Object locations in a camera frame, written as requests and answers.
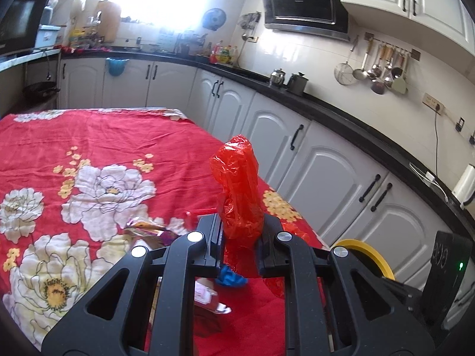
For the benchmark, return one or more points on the black microwave oven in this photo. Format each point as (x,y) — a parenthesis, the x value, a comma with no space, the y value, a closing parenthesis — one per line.
(20,25)

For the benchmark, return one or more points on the wall power socket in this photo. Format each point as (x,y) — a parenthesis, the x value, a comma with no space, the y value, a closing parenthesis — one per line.
(433,104)

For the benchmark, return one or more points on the gold purple snack wrapper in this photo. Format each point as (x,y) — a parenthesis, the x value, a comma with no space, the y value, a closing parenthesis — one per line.
(149,234)

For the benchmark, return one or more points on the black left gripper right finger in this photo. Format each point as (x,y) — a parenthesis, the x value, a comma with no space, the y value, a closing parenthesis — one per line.
(334,304)

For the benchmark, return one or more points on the blue rubber glove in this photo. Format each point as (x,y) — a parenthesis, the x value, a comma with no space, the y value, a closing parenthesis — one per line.
(228,278)

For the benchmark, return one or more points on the yellow rimmed trash bin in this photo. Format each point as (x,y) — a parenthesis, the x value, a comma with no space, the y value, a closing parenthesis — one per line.
(369,256)

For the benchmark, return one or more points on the wall fan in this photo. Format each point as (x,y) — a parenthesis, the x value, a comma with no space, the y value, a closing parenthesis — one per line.
(214,19)

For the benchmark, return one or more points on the dark green pot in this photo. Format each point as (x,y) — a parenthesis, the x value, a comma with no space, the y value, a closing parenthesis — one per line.
(297,84)

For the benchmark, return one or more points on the steel ladle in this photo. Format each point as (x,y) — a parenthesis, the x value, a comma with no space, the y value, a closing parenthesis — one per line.
(361,73)

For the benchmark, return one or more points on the black range hood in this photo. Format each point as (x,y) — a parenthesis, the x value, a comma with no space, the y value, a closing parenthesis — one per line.
(327,18)

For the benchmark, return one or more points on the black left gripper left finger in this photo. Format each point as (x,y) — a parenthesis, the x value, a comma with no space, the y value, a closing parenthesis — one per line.
(144,304)

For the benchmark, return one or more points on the white electric kettle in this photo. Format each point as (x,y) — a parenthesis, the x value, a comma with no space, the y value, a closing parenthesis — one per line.
(465,187)

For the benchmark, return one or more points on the red plastic bag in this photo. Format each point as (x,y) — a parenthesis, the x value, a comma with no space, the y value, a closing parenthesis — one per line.
(235,168)

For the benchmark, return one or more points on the wooden cutting board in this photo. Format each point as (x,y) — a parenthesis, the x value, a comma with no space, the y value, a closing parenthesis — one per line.
(109,16)

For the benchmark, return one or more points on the black kitchen countertop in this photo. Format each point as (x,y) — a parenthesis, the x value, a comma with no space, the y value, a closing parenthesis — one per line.
(380,147)

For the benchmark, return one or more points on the steel kettle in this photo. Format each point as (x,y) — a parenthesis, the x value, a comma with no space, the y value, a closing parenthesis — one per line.
(277,78)

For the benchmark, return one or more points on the blue hanging basket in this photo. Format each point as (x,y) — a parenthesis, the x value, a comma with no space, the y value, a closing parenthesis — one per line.
(116,67)

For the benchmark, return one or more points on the red floral tablecloth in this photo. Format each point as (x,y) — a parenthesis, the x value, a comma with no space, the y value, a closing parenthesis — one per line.
(71,183)

